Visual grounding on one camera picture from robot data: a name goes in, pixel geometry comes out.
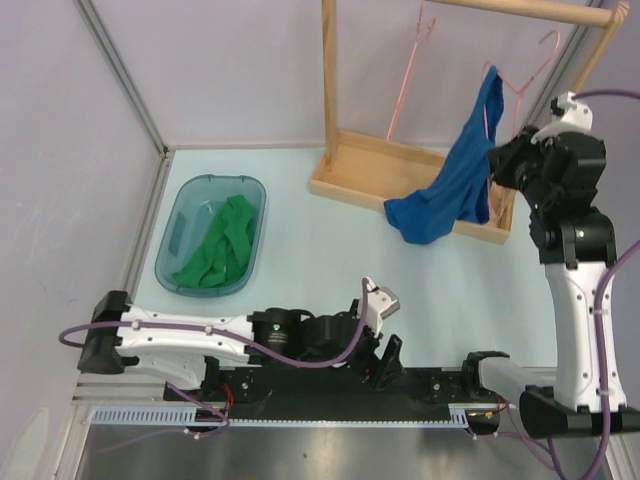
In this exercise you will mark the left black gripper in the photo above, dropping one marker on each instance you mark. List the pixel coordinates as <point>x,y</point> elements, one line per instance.
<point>387,365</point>

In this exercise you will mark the blue tank top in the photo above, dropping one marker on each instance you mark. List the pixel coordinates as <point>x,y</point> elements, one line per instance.
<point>461,189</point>

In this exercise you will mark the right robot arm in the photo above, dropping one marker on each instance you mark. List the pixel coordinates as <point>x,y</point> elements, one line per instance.
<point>558,178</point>

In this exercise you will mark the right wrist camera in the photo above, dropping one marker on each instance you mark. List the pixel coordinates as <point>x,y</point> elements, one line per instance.
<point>568,115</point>

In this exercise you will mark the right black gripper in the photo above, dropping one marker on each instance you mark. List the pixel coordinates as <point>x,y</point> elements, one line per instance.
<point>501,159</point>

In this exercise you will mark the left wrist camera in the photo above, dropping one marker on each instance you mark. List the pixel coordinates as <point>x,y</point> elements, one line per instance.
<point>377,304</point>

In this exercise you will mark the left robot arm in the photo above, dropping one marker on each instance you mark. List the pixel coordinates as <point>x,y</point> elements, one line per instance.
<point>178,348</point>

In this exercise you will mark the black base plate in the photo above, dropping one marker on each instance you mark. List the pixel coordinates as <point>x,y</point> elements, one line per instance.
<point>338,395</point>

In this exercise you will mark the teal plastic bin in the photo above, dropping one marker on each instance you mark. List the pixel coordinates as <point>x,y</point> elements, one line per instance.
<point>195,207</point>

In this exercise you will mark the pink wire hanger with blue top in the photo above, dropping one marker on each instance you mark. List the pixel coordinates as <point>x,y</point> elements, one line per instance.
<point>498,207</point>

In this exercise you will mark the aluminium frame post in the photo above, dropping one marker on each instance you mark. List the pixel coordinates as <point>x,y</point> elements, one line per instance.
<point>113,58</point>

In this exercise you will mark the wooden clothes rack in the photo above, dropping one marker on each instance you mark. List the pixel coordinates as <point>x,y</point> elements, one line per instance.
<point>366,170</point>

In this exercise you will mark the green tank top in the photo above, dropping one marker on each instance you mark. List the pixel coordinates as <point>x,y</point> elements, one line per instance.
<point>222,258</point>

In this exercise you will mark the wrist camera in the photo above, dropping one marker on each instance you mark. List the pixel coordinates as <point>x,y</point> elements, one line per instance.
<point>377,304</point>
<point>568,115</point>

